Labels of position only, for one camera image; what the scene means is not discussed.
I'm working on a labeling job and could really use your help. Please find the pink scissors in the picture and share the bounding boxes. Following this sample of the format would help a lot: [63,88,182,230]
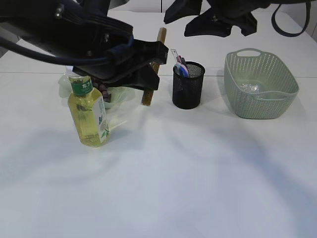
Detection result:
[175,56,182,64]

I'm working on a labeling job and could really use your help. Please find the gold glitter pen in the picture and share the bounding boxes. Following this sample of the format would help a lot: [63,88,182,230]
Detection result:
[141,27,168,107]

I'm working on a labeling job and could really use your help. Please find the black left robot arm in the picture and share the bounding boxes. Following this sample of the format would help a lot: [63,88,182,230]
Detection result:
[0,0,168,91]

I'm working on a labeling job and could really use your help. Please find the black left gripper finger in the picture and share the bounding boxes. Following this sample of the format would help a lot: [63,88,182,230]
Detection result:
[128,39,168,65]
[104,64,159,91]

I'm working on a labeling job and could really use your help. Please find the clear plastic sheet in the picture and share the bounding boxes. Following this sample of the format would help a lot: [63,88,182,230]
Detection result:
[240,83,261,94]

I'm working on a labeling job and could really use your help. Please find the clear plastic ruler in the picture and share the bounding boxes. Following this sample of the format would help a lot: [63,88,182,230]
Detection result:
[170,49,178,61]

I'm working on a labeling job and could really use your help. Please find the black mesh pen holder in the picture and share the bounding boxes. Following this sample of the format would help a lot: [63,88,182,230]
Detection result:
[172,61,205,110]

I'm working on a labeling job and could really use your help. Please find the green wavy glass plate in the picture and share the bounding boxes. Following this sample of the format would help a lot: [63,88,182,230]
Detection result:
[58,74,135,110]

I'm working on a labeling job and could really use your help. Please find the blue scissors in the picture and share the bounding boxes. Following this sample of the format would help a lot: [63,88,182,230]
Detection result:
[173,62,189,77]

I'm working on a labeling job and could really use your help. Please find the green woven plastic basket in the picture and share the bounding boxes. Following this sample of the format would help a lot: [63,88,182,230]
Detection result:
[224,48,299,119]

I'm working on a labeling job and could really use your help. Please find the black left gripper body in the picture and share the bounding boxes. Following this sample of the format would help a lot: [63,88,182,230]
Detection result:
[19,9,133,72]

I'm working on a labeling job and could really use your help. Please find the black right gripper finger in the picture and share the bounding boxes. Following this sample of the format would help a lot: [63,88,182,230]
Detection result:
[184,11,257,37]
[163,0,202,24]

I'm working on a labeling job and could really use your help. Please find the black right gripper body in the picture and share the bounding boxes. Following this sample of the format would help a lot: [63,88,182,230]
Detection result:
[198,0,270,25]

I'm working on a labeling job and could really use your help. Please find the yellow tea bottle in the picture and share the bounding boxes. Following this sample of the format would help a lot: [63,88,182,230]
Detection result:
[66,66,110,147]

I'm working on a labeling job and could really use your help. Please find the purple plastic grape bunch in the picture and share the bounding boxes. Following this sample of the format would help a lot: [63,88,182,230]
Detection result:
[92,78,108,98]

